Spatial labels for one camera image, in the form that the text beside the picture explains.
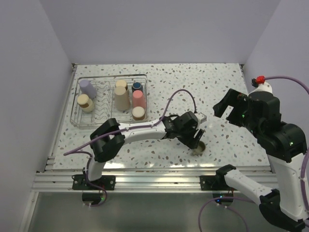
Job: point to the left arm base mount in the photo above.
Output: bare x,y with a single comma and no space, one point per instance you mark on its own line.
106,182

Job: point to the steel wire dish rack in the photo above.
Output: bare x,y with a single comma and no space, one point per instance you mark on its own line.
104,102

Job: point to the lilac plastic cup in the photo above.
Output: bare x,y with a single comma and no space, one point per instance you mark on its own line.
87,88

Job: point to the pink plastic cup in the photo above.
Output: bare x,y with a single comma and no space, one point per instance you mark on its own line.
138,99

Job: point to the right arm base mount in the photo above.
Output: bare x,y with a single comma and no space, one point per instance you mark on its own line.
213,183

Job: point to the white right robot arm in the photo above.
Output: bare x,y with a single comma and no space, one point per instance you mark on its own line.
285,146

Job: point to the dark blue ceramic mug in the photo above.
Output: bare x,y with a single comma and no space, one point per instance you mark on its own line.
137,86

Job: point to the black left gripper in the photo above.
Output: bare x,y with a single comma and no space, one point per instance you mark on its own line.
192,142

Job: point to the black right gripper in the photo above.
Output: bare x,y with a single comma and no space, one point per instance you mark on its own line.
232,97

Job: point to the aluminium rail table edge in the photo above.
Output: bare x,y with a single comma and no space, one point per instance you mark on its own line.
150,180

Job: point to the small olive handled cup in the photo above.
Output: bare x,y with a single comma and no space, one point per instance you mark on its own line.
199,150

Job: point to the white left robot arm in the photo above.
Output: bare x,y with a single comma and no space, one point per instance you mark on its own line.
107,140

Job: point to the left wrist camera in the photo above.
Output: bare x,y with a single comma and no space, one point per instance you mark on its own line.
201,117

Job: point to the beige plastic cup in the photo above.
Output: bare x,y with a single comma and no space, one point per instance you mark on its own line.
121,98

